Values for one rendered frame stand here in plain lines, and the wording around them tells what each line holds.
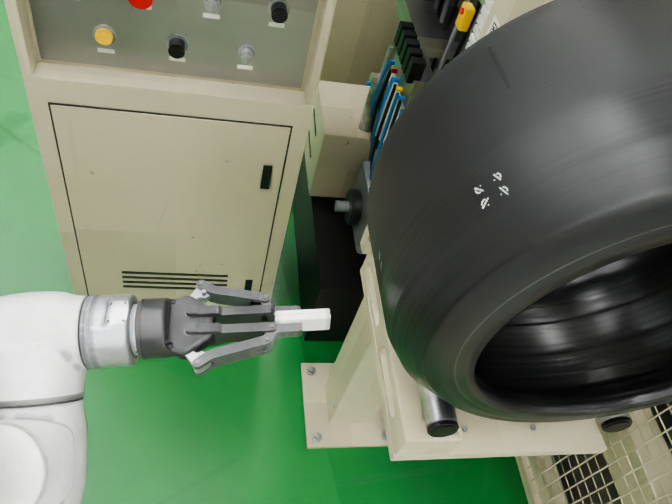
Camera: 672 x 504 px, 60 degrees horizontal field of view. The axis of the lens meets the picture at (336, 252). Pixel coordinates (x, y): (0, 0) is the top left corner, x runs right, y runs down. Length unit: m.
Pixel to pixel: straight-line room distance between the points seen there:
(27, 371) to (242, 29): 0.73
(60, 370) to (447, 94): 0.53
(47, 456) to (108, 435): 1.04
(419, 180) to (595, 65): 0.19
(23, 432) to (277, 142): 0.79
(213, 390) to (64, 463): 1.09
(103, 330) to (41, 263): 1.36
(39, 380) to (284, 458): 1.09
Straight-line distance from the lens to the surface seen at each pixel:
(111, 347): 0.74
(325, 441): 1.77
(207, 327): 0.73
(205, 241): 1.53
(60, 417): 0.76
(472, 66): 0.63
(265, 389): 1.82
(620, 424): 0.99
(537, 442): 1.04
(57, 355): 0.75
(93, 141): 1.32
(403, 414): 0.89
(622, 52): 0.58
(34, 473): 0.73
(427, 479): 1.83
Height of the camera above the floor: 1.64
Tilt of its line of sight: 50 degrees down
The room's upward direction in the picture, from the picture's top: 19 degrees clockwise
